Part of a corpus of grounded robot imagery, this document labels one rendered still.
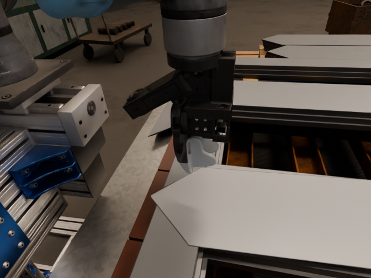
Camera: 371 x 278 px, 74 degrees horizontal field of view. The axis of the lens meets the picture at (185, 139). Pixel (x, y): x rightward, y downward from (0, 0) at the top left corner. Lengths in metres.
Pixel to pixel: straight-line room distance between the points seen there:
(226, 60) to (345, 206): 0.34
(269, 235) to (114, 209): 0.44
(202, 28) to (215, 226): 0.31
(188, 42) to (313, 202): 0.36
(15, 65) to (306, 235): 0.63
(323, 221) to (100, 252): 0.48
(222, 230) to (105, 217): 0.38
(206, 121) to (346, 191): 0.32
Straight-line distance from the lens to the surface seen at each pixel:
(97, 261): 0.66
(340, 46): 1.44
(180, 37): 0.29
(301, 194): 0.52
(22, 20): 4.28
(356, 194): 0.56
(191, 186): 0.50
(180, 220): 0.45
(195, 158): 0.39
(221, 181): 0.51
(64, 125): 0.58
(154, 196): 0.49
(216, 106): 0.32
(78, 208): 1.73
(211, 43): 0.29
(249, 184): 0.51
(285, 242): 0.44
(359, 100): 0.89
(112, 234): 0.69
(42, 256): 1.35
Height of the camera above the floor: 1.23
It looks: 37 degrees down
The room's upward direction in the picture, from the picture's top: 4 degrees counter-clockwise
